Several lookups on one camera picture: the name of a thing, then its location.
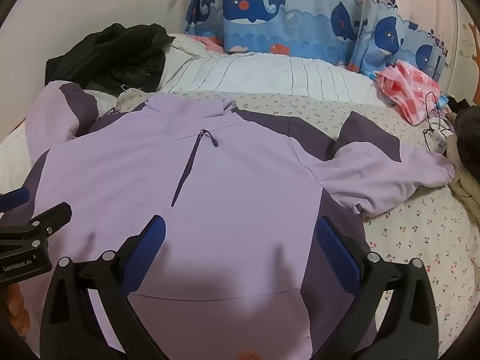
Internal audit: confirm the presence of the purple two-tone jacket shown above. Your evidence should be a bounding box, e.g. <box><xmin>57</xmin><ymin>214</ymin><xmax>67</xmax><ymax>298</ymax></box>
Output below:
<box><xmin>7</xmin><ymin>80</ymin><xmax>456</xmax><ymax>360</ymax></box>

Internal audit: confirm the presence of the beige cloth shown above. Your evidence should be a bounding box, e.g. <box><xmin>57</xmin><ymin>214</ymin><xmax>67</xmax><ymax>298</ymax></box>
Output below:
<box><xmin>446</xmin><ymin>135</ymin><xmax>480</xmax><ymax>211</ymax></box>

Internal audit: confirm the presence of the white power strip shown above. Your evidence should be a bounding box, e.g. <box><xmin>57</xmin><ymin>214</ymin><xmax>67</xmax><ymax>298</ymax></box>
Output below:
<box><xmin>427</xmin><ymin>127</ymin><xmax>449</xmax><ymax>154</ymax></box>

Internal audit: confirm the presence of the pink plastic bag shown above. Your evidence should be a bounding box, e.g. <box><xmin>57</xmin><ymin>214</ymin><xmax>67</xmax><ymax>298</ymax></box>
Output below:
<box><xmin>375</xmin><ymin>60</ymin><xmax>443</xmax><ymax>126</ymax></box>

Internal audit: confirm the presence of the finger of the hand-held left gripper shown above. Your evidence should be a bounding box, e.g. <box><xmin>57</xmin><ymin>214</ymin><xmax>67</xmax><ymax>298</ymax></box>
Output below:
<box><xmin>0</xmin><ymin>187</ymin><xmax>31</xmax><ymax>214</ymax></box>
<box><xmin>0</xmin><ymin>202</ymin><xmax>73</xmax><ymax>241</ymax></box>

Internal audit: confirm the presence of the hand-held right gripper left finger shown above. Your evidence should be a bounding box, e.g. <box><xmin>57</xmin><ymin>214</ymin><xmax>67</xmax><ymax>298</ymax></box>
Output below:
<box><xmin>39</xmin><ymin>214</ymin><xmax>167</xmax><ymax>360</ymax></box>

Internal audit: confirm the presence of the dark clothing pile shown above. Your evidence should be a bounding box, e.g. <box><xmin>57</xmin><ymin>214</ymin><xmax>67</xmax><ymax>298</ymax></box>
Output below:
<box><xmin>446</xmin><ymin>97</ymin><xmax>480</xmax><ymax>173</ymax></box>

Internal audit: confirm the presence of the pink whale-print curtain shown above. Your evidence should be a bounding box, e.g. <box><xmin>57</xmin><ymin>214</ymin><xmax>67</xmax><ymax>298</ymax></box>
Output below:
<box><xmin>183</xmin><ymin>0</ymin><xmax>480</xmax><ymax>106</ymax></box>

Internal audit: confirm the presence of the person's left hand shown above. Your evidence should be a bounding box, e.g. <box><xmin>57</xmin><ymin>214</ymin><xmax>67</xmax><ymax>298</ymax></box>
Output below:
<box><xmin>0</xmin><ymin>281</ymin><xmax>32</xmax><ymax>336</ymax></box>

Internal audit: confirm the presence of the pink cloth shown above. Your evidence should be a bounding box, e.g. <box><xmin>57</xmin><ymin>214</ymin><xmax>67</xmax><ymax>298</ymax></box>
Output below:
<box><xmin>187</xmin><ymin>34</ymin><xmax>226</xmax><ymax>53</ymax></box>

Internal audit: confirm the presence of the black cable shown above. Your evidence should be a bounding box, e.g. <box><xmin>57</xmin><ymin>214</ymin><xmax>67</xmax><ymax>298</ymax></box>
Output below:
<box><xmin>423</xmin><ymin>92</ymin><xmax>456</xmax><ymax>151</ymax></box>

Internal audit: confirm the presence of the white striped quilt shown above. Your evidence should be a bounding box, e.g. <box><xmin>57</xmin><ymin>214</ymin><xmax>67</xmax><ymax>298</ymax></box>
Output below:
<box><xmin>0</xmin><ymin>34</ymin><xmax>387</xmax><ymax>196</ymax></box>

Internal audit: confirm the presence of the cherry-print bed sheet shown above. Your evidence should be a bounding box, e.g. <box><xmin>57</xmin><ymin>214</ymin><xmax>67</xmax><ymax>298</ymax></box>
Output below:
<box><xmin>0</xmin><ymin>90</ymin><xmax>480</xmax><ymax>360</ymax></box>

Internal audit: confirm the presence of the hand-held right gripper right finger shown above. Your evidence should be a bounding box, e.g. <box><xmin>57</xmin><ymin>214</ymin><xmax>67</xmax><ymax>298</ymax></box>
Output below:
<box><xmin>315</xmin><ymin>215</ymin><xmax>439</xmax><ymax>360</ymax></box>

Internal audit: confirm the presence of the black jacket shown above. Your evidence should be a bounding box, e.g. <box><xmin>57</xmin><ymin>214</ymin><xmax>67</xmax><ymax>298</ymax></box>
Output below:
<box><xmin>45</xmin><ymin>23</ymin><xmax>176</xmax><ymax>92</ymax></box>

